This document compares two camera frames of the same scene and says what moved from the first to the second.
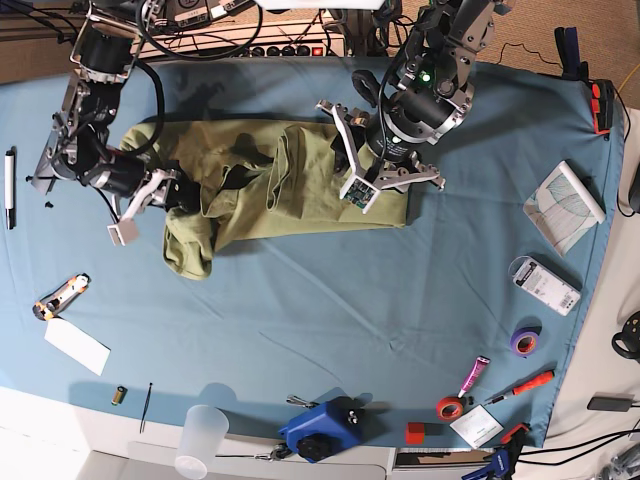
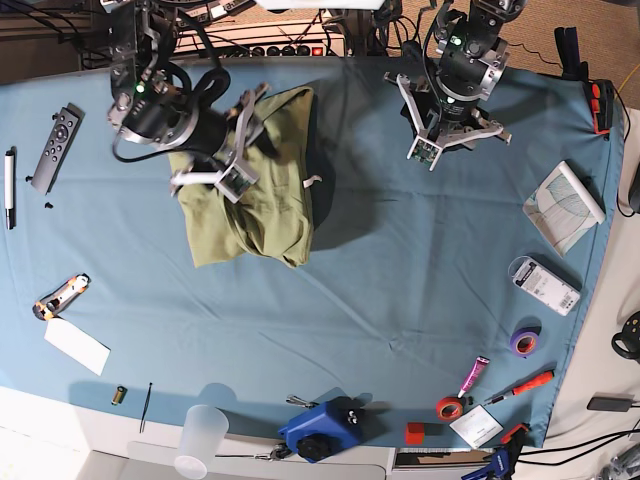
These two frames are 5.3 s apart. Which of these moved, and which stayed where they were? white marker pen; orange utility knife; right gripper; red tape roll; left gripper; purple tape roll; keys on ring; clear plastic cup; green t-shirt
Moved: left gripper; green t-shirt; right gripper
Stayed: red tape roll; orange utility knife; clear plastic cup; keys on ring; white marker pen; purple tape roll
